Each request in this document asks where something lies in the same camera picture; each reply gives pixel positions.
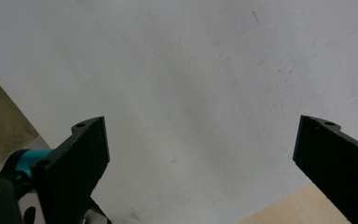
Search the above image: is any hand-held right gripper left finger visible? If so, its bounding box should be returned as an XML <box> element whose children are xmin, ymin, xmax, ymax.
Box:
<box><xmin>30</xmin><ymin>116</ymin><xmax>111</xmax><ymax>224</ymax></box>

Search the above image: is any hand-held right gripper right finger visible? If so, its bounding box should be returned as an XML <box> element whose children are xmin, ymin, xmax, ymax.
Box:
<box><xmin>292</xmin><ymin>114</ymin><xmax>358</xmax><ymax>224</ymax></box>

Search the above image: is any olive green cloth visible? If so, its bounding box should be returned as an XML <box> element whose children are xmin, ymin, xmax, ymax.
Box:
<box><xmin>0</xmin><ymin>63</ymin><xmax>40</xmax><ymax>175</ymax></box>

